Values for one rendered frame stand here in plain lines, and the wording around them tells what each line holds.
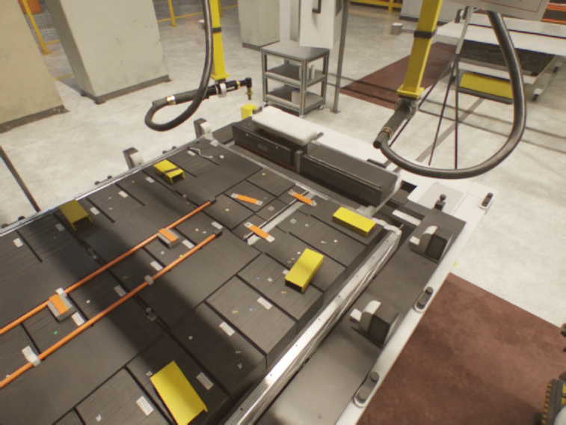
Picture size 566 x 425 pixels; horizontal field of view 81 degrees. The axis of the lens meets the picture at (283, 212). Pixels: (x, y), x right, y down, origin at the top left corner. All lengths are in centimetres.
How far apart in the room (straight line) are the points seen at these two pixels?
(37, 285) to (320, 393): 101
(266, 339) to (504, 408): 159
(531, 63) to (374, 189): 433
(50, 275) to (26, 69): 412
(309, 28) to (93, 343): 348
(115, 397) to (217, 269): 47
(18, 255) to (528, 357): 265
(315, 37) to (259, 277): 314
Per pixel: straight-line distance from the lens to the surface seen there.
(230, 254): 128
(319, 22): 393
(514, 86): 116
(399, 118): 128
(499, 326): 264
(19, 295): 144
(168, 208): 154
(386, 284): 140
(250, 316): 112
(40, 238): 164
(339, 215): 140
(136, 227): 149
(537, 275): 311
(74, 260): 146
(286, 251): 128
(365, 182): 150
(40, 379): 121
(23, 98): 540
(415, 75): 135
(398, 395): 217
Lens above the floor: 195
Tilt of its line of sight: 41 degrees down
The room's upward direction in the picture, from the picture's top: straight up
